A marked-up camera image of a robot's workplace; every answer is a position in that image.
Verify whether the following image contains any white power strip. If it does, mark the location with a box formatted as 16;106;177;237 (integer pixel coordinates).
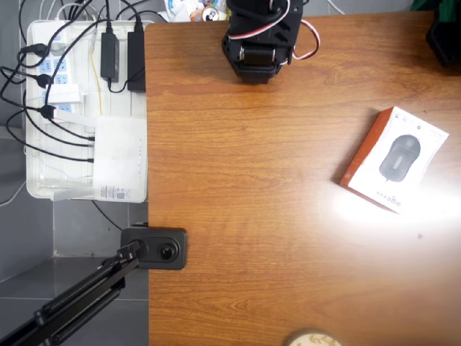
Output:
28;27;82;120

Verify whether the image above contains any wide black power adapter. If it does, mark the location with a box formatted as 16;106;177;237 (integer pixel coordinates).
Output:
127;31;146;93

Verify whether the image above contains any thin yellow wire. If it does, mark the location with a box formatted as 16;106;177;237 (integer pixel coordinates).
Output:
89;46;104;115

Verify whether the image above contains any black leader arm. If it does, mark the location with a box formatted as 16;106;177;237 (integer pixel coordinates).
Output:
425;0;461;68

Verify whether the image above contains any red white servo cable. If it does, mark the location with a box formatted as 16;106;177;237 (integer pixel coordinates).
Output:
225;0;321;61

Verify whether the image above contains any orange white mouse box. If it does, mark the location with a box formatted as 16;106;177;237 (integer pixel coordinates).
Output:
339;105;450;215

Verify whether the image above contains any white plug adapter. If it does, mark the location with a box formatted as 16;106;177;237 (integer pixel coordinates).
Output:
48;83;81;105

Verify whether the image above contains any green table clamp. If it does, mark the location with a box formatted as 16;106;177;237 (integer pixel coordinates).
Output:
410;0;455;22

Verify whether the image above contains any black stand clamp base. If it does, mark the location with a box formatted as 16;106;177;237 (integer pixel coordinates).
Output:
120;223;189;271

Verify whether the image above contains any black router cable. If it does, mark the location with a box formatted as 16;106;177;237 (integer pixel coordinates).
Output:
6;110;96;147
46;115;96;141
23;143;96;163

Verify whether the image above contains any round wooden coaster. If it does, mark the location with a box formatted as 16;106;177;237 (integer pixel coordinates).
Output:
284;327;343;346

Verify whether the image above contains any black floor cable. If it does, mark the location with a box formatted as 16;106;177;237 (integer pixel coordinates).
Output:
91;200;124;231

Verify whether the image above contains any white router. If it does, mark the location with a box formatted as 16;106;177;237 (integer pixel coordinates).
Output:
53;110;148;203

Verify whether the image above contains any colourful printed packaging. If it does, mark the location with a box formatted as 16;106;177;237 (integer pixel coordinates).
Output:
164;0;231;22

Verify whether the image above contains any white plastic cable tray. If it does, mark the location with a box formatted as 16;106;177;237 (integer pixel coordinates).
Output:
25;19;156;203

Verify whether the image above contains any slim black power adapter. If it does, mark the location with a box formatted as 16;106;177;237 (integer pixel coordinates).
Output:
99;32;120;82

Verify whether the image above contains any white floor cable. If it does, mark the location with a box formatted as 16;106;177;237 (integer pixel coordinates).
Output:
0;178;28;207

